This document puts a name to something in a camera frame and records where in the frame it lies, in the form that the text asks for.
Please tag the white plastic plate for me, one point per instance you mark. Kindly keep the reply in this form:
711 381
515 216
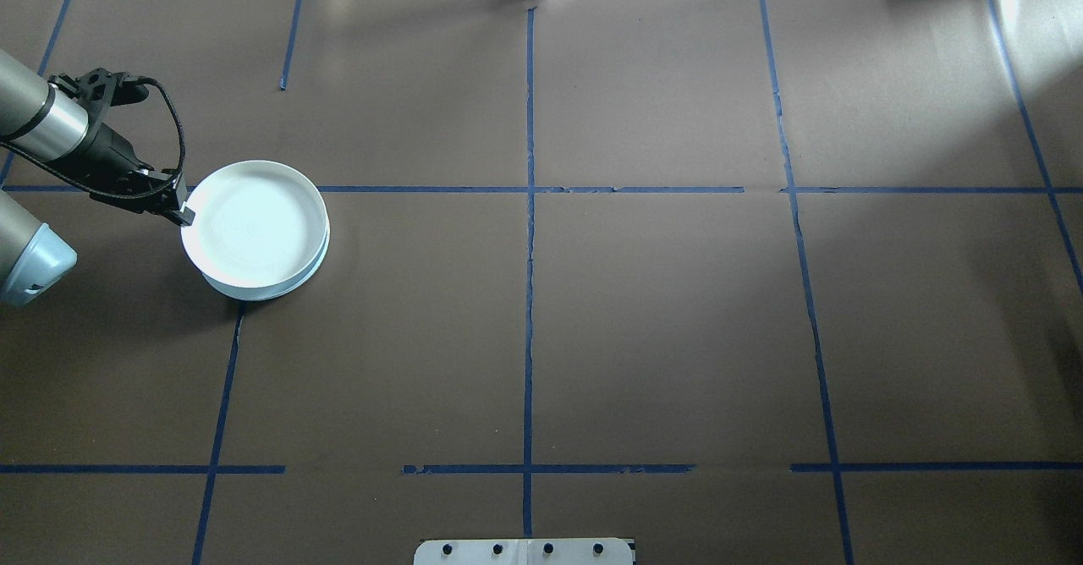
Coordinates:
254 222

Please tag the light blue plastic plate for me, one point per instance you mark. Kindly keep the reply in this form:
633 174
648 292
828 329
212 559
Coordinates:
262 297
296 282

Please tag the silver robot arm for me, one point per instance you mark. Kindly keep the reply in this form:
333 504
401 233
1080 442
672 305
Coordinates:
34 112

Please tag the white column stand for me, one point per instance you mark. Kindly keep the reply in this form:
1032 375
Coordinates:
525 552

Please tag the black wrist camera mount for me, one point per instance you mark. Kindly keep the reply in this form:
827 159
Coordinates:
101 87

